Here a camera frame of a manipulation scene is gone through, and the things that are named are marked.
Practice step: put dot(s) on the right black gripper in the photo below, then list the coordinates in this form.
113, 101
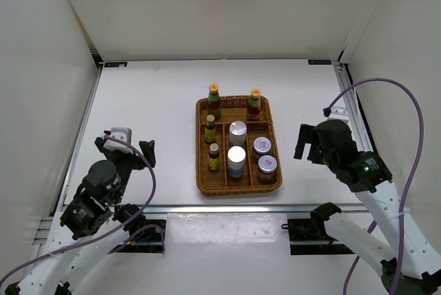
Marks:
305, 136

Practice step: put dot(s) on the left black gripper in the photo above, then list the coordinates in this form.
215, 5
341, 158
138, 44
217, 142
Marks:
137, 165

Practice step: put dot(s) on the brown jar white lid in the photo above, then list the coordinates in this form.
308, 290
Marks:
267, 168
261, 146

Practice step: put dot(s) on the small yellow cork bottle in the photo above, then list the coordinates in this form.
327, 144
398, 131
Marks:
210, 129

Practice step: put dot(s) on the small brown cork bottle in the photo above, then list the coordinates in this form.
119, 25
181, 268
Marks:
214, 157

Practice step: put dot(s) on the red label sauce bottle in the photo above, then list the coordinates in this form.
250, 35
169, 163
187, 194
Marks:
254, 105

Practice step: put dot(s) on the silver lid blue can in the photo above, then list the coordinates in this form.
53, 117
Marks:
236, 157

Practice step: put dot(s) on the green label sauce bottle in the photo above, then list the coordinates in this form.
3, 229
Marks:
214, 101

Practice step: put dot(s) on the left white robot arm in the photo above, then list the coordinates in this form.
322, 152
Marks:
93, 223

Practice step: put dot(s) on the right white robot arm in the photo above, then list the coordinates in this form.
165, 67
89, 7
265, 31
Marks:
406, 263

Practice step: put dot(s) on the woven wicker divided basket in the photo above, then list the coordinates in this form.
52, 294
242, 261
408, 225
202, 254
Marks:
219, 182

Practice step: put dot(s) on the right blue table label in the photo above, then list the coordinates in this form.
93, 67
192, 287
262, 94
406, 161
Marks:
319, 61

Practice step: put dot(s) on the blue table label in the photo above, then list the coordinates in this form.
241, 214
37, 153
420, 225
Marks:
319, 61
115, 64

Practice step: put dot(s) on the left blue table label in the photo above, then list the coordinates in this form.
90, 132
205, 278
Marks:
115, 64

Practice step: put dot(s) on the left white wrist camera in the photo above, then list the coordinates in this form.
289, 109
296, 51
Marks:
121, 134

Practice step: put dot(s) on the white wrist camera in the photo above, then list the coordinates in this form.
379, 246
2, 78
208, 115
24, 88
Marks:
339, 113
121, 134

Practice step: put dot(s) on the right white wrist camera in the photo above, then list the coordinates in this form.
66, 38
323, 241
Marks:
339, 113

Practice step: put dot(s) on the front aluminium rail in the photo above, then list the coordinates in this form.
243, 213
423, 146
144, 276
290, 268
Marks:
204, 209

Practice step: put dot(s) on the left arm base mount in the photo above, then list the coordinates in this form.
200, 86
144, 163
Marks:
145, 234

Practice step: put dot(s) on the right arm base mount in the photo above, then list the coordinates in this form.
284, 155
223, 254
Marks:
307, 236

